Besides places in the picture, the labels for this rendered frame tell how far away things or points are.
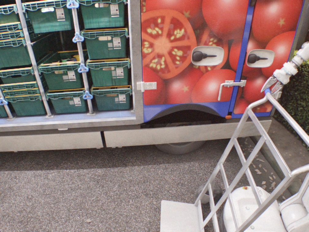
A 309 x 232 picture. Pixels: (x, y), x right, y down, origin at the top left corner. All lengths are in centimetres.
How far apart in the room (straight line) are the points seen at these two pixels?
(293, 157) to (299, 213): 113
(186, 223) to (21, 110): 198
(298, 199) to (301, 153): 119
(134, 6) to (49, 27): 76
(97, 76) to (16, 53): 77
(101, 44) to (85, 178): 141
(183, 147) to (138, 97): 93
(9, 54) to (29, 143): 93
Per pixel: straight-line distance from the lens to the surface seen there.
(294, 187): 245
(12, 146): 249
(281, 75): 133
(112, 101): 199
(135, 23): 158
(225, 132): 225
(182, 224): 184
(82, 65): 182
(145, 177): 219
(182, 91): 179
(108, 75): 187
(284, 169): 97
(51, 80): 202
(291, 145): 298
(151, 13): 157
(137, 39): 160
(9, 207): 241
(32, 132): 225
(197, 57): 168
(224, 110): 206
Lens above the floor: 169
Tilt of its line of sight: 33 degrees down
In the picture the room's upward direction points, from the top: straight up
